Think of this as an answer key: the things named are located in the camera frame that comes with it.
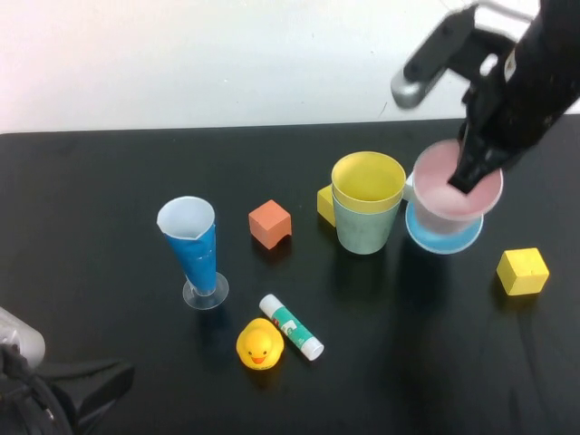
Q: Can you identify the grey right camera cable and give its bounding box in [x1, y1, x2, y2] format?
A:
[475, 0, 536, 23]

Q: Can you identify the blue plastic cup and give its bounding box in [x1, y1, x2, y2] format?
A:
[405, 201, 484, 256]

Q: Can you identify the green plastic cup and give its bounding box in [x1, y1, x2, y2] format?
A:
[333, 194, 402, 256]

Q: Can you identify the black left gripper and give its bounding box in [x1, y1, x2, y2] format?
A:
[43, 360, 136, 431]

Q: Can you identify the small yellow cube block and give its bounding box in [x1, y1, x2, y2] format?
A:
[316, 185, 337, 227]

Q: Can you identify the orange cube block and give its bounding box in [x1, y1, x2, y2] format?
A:
[247, 199, 293, 250]

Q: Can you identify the blue wrapped conical plastic glass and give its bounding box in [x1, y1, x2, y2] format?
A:
[156, 195, 230, 312]

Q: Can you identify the pink plastic cup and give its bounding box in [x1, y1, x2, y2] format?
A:
[411, 139, 505, 237]

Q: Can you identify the white green glue stick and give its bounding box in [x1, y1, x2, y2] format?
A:
[258, 293, 325, 362]

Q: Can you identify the large yellow cube block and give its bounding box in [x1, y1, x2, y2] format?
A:
[496, 246, 550, 297]

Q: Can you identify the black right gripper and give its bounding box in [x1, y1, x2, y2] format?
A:
[447, 43, 547, 196]

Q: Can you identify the yellow plastic cup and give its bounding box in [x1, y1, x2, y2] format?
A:
[330, 151, 407, 214]

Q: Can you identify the yellow rubber duck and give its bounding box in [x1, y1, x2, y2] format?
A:
[235, 317, 285, 372]

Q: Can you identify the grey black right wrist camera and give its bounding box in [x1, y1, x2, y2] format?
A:
[391, 3, 484, 110]

